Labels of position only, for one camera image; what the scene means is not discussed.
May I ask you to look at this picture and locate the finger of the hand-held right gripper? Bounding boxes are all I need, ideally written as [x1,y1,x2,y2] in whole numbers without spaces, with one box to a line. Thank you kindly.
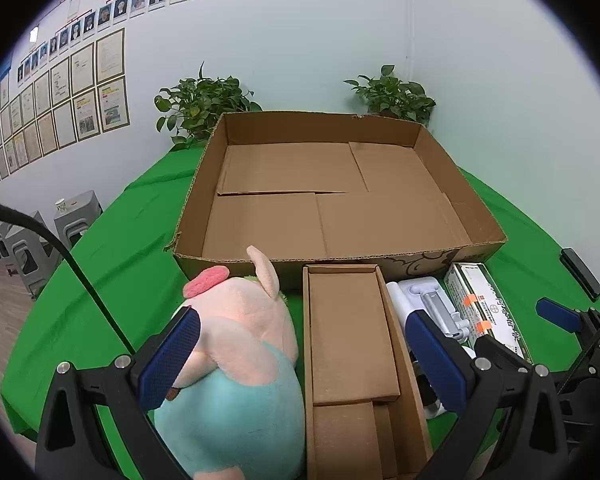
[560,248,600,302]
[536,297,600,356]

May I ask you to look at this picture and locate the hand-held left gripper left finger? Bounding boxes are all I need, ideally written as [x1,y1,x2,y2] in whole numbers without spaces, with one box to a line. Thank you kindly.
[35,305,202,480]

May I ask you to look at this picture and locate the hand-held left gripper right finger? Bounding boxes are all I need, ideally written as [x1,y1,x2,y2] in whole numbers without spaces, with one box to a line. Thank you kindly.
[406,309,572,480]

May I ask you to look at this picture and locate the white phone stand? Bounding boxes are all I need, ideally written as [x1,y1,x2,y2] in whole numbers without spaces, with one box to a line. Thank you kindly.
[386,276,473,348]

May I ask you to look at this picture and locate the pink pig plush toy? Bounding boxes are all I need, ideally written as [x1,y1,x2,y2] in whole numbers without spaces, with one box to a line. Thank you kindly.
[155,245,307,480]

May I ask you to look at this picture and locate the narrow cardboard box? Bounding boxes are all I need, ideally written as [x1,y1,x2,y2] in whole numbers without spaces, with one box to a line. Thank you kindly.
[302,264,433,480]

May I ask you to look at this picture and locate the large cardboard box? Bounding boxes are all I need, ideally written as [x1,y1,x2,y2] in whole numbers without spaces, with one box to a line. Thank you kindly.
[164,111,509,291]

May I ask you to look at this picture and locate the green and white medicine box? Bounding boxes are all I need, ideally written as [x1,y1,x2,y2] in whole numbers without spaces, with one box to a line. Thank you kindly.
[442,261,535,365]

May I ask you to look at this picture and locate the green tablecloth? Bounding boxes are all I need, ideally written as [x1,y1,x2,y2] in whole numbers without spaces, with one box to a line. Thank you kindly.
[0,147,600,480]

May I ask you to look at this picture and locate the grey metal stool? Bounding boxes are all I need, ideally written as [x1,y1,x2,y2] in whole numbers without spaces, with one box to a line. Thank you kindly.
[54,191,104,251]

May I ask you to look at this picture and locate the grey plastic stools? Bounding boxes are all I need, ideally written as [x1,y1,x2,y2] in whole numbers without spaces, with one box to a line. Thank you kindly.
[0,210,63,301]

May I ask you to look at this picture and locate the bushy green potted plant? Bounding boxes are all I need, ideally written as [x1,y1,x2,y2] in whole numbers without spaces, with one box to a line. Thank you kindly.
[154,62,263,152]

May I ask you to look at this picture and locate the small green potted plant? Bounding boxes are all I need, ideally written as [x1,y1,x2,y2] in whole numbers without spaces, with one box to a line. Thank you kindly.
[344,65,437,128]

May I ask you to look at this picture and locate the row of portrait photos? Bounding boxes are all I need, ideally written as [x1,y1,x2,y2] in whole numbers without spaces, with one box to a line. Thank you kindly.
[16,0,261,81]

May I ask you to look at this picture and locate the black cable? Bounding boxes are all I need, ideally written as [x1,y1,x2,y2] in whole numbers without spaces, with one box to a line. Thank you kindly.
[0,200,137,357]
[569,305,600,387]

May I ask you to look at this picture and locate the wall of framed certificates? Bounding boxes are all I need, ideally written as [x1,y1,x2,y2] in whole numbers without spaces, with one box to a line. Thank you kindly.
[0,27,131,188]

